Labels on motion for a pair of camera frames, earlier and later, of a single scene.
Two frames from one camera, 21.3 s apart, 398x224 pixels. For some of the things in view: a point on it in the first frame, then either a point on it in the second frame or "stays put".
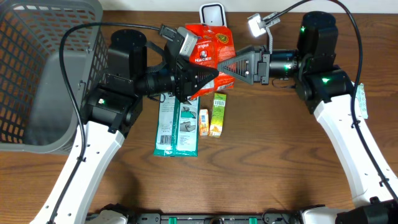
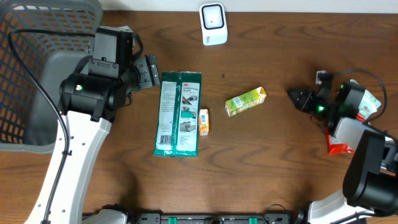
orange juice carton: [204, 122] stays put
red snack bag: [214, 45] to [336, 147]
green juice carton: [218, 114] to [237, 104]
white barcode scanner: [212, 14] stays put
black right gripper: [259, 66] to [302, 102]
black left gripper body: [183, 81] to [148, 74]
